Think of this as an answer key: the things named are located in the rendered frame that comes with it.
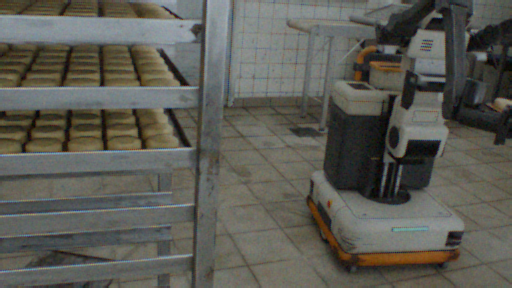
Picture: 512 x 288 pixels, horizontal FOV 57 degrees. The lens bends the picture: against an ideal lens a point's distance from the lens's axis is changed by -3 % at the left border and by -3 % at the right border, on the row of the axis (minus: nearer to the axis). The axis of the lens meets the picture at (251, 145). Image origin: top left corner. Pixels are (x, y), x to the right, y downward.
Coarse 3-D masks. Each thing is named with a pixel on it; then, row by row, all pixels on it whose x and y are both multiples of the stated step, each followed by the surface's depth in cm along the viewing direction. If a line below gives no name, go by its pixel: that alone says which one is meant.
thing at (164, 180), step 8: (160, 176) 116; (168, 176) 116; (160, 184) 117; (168, 184) 117; (160, 224) 120; (168, 224) 121; (160, 248) 123; (168, 248) 123; (160, 280) 126; (168, 280) 127
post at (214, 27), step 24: (216, 0) 61; (216, 24) 62; (216, 48) 63; (216, 72) 64; (216, 96) 65; (216, 120) 67; (216, 144) 68; (216, 168) 69; (216, 192) 71; (216, 216) 72
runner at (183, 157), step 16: (0, 160) 63; (16, 160) 64; (32, 160) 64; (48, 160) 65; (64, 160) 65; (80, 160) 66; (96, 160) 67; (112, 160) 67; (128, 160) 68; (144, 160) 69; (160, 160) 70; (176, 160) 70; (192, 160) 71
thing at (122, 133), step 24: (0, 120) 78; (24, 120) 78; (48, 120) 79; (72, 120) 81; (96, 120) 81; (120, 120) 82; (144, 120) 83; (0, 144) 67; (24, 144) 73; (48, 144) 69; (72, 144) 69; (96, 144) 70; (120, 144) 71; (144, 144) 77; (168, 144) 73
